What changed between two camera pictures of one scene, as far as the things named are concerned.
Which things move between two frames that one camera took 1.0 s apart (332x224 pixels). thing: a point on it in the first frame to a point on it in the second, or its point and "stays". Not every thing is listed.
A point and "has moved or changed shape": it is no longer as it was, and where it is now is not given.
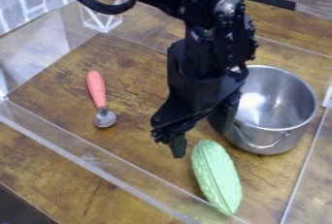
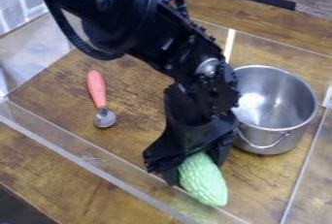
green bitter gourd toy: [217, 176] has moved or changed shape
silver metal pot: [274, 108] stays
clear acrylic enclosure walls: [60, 177] stays
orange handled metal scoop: [104, 117] stays
